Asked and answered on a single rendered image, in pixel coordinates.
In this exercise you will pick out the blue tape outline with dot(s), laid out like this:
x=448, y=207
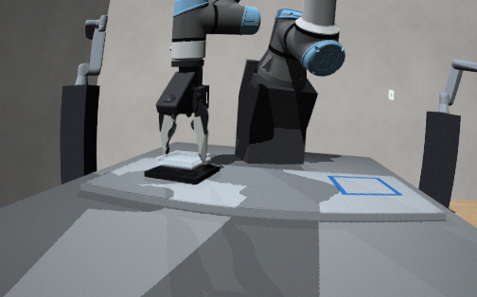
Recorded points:
x=344, y=193

